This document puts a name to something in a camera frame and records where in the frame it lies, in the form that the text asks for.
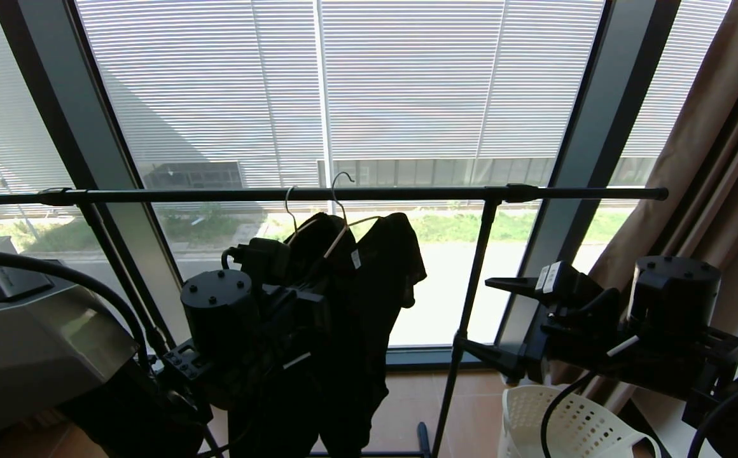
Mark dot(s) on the black clothes rack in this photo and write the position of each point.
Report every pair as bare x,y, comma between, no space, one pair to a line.
375,193

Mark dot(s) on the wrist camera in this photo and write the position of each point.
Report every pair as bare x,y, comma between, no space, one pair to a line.
569,283
261,257

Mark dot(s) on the white laundry basket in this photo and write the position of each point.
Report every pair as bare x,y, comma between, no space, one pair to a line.
572,426

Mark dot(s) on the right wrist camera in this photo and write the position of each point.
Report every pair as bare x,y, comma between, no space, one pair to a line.
569,283

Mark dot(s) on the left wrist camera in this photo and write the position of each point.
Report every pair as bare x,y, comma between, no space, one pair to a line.
261,257

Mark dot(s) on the pink clothes hanger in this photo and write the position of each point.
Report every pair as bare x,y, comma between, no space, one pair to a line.
337,238
288,213

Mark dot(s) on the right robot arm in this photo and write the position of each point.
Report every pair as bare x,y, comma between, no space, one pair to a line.
674,292

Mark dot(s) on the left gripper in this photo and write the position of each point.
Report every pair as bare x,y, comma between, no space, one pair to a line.
296,315

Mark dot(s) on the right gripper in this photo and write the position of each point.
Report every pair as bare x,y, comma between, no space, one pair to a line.
572,343

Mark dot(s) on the black garment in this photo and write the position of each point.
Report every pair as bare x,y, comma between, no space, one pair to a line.
382,286
318,242

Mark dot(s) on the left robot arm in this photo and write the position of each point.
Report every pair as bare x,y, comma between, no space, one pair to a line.
38,343

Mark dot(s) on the brown curtain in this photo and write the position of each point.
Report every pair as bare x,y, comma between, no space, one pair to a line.
712,95

